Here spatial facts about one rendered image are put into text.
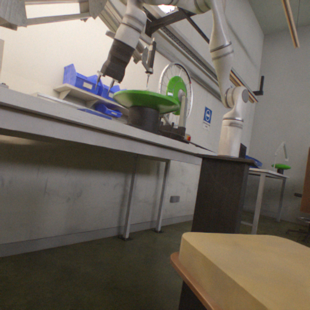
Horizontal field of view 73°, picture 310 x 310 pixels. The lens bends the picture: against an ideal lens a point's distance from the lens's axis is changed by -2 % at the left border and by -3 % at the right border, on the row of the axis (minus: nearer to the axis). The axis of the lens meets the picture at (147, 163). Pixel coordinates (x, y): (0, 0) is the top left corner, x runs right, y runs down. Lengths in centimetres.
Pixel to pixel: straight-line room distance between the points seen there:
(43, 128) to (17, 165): 96
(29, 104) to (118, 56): 31
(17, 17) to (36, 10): 113
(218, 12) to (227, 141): 51
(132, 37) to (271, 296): 73
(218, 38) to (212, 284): 87
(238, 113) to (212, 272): 74
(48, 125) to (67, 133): 7
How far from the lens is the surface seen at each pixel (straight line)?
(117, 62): 78
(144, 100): 93
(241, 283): 39
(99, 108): 188
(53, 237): 193
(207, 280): 46
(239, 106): 104
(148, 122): 97
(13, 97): 68
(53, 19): 86
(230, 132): 101
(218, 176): 96
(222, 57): 103
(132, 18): 78
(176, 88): 180
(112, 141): 90
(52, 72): 181
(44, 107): 70
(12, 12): 78
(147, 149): 105
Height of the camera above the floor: 78
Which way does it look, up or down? level
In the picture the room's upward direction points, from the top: 8 degrees clockwise
